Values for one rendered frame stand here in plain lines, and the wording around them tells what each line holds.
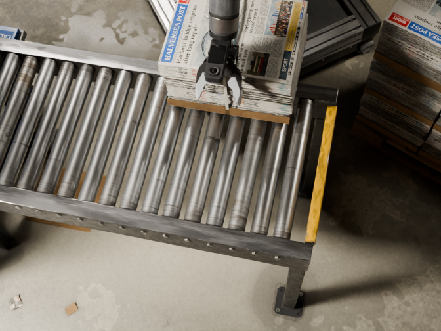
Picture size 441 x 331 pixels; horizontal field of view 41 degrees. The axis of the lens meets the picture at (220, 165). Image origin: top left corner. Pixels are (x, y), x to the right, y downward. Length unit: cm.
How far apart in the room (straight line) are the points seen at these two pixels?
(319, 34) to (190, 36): 109
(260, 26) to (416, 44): 56
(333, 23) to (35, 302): 174
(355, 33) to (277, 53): 108
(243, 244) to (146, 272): 91
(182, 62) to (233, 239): 51
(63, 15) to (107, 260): 130
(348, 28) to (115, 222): 144
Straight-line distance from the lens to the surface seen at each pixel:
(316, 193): 170
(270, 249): 166
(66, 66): 201
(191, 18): 173
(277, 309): 244
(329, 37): 267
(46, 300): 260
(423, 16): 203
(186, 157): 177
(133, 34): 302
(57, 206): 180
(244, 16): 173
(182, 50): 167
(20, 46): 211
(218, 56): 149
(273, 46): 166
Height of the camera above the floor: 241
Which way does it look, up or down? 67 degrees down
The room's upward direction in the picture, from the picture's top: 10 degrees counter-clockwise
